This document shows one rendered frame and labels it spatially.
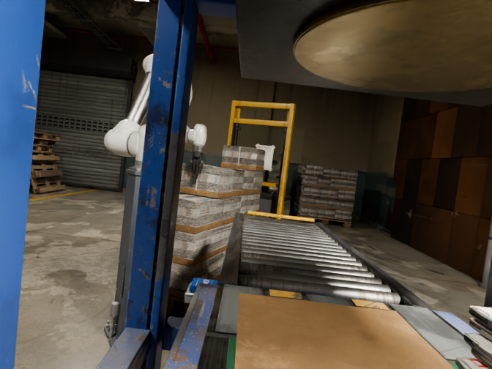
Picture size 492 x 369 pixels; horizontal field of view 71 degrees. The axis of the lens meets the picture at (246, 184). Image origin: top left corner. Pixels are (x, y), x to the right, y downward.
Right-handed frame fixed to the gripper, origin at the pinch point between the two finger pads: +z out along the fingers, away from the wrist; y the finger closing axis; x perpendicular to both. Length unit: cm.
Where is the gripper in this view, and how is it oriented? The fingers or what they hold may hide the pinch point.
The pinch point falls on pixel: (195, 179)
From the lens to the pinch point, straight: 267.9
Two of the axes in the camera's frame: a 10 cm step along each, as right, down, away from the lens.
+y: -9.4, -1.3, 3.3
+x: -3.3, 0.1, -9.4
